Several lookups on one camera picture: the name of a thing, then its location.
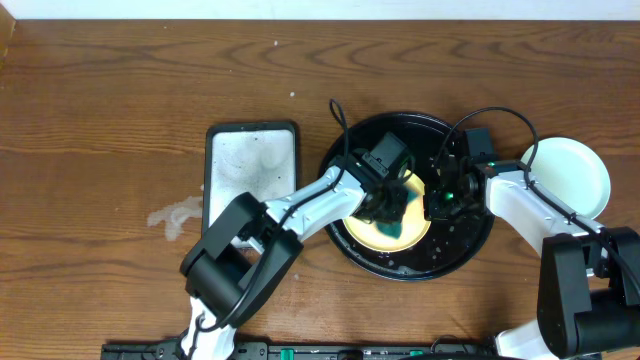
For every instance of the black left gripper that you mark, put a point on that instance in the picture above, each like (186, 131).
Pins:
(388, 209)

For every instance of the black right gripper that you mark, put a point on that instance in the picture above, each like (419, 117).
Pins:
(433, 208)

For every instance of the green yellow sponge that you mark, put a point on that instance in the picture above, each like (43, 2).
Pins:
(394, 230)

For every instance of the yellow plate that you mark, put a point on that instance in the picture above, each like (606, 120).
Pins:
(414, 224)

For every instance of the light green plate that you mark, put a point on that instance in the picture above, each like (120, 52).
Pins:
(574, 173)

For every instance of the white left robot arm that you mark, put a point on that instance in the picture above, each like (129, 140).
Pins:
(242, 257)

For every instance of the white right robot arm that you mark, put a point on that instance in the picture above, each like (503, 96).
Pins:
(588, 295)

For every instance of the round black tray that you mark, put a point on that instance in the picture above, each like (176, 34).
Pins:
(447, 245)

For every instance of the rectangular black sponge tray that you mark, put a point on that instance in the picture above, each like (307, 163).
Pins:
(259, 158)

